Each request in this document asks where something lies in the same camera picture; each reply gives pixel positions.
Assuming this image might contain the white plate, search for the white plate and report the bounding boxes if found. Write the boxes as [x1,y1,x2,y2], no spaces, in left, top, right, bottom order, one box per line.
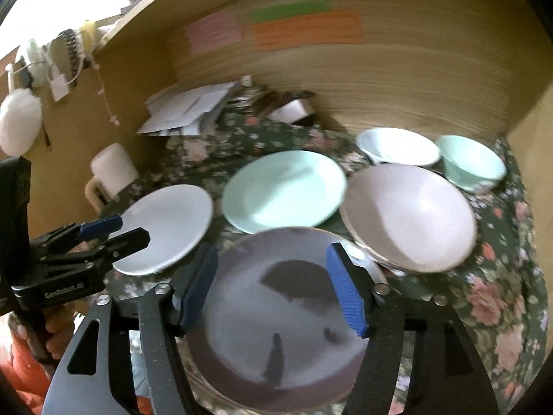
[113,185,214,276]

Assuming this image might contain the pink bowl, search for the pink bowl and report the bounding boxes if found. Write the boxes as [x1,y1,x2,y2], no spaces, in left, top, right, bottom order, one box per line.
[340,164,477,274]

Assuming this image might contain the dark brown plate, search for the dark brown plate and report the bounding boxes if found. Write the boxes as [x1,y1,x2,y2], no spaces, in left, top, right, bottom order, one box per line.
[187,228,373,413]

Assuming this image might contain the mint green plate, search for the mint green plate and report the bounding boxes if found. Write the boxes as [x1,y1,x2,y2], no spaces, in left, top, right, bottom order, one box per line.
[221,150,347,234]

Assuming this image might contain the white bowl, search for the white bowl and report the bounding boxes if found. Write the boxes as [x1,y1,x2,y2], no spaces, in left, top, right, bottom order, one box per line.
[356,128,441,168]

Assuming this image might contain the mint green bowl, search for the mint green bowl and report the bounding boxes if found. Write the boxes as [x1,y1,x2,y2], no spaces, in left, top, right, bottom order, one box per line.
[436,135,507,194]

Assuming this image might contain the person left hand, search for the person left hand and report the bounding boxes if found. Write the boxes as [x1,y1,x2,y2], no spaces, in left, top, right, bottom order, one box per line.
[7,302,77,362]

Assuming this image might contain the pink lidded mug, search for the pink lidded mug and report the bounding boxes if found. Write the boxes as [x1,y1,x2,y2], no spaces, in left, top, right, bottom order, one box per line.
[84,142,139,213]

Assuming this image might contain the floral table cloth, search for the floral table cloth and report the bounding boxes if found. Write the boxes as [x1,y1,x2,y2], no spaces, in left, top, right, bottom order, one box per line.
[105,113,548,413]

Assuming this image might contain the white fluffy pompom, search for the white fluffy pompom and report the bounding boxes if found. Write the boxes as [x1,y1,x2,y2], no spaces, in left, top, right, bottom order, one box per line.
[1,88,42,156]

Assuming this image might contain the white charger plug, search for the white charger plug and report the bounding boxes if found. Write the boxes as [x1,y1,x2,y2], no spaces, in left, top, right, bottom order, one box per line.
[49,73,69,102]

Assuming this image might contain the stack of white papers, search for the stack of white papers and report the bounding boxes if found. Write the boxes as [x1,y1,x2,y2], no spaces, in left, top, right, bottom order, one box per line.
[137,81,240,137]

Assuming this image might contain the white fluffy headband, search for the white fluffy headband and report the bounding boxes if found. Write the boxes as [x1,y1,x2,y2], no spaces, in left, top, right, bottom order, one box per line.
[14,38,47,88]

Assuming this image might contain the dark patterned headband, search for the dark patterned headband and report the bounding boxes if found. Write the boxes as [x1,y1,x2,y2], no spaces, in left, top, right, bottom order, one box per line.
[48,29,84,88]

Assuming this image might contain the pink sticky note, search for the pink sticky note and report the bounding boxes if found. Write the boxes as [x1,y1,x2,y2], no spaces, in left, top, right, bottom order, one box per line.
[184,9,244,55]

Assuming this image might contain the orange sticky note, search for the orange sticky note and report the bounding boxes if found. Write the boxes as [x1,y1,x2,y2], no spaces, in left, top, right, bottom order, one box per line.
[249,10,364,52]

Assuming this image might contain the green sticky note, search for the green sticky note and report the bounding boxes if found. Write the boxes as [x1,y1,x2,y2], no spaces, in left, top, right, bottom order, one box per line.
[246,0,332,24]

